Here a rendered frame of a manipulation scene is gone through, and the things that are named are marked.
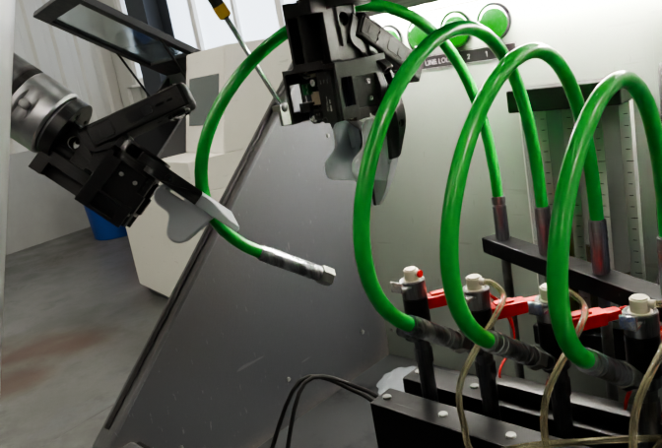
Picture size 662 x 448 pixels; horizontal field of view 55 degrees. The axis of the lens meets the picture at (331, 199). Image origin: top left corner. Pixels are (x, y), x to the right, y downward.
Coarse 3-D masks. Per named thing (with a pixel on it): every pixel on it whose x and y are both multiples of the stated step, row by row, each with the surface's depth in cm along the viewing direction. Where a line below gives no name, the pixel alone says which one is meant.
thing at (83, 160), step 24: (72, 120) 65; (48, 144) 64; (72, 144) 68; (120, 144) 65; (48, 168) 66; (72, 168) 65; (96, 168) 64; (120, 168) 65; (168, 168) 66; (72, 192) 66; (96, 192) 64; (120, 192) 64; (144, 192) 65; (120, 216) 64
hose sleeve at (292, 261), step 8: (264, 248) 71; (272, 248) 71; (264, 256) 71; (272, 256) 71; (280, 256) 71; (288, 256) 72; (272, 264) 72; (280, 264) 72; (288, 264) 72; (296, 264) 72; (304, 264) 73; (312, 264) 74; (296, 272) 73; (304, 272) 73; (312, 272) 73; (320, 272) 74
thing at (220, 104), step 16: (384, 0) 73; (400, 16) 74; (416, 16) 75; (256, 48) 68; (272, 48) 68; (448, 48) 77; (240, 64) 68; (256, 64) 68; (464, 64) 78; (240, 80) 67; (464, 80) 79; (224, 96) 67; (208, 128) 67; (208, 144) 67; (208, 160) 67; (496, 160) 82; (496, 176) 82; (208, 192) 68; (496, 192) 83; (224, 224) 69; (240, 240) 70; (256, 256) 71
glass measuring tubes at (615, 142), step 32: (512, 96) 83; (544, 96) 80; (544, 128) 84; (608, 128) 76; (544, 160) 85; (608, 160) 77; (608, 192) 79; (576, 224) 84; (608, 224) 82; (640, 224) 79; (576, 256) 86; (640, 256) 80; (576, 288) 85
